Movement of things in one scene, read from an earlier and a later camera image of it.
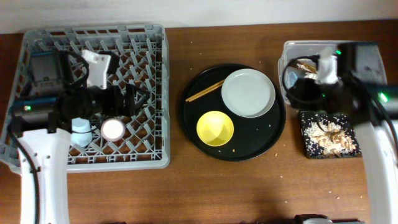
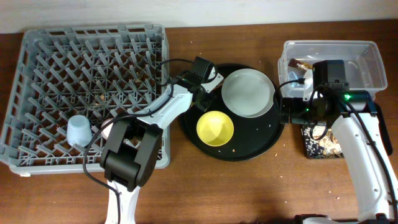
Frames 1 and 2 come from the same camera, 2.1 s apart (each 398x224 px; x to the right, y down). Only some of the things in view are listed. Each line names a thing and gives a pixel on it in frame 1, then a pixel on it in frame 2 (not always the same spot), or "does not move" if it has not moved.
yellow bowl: (214, 128) does not move
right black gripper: (298, 88) to (295, 116)
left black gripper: (114, 109) to (206, 101)
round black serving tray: (251, 136) does not move
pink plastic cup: (112, 129) does not move
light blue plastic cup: (81, 132) does not move
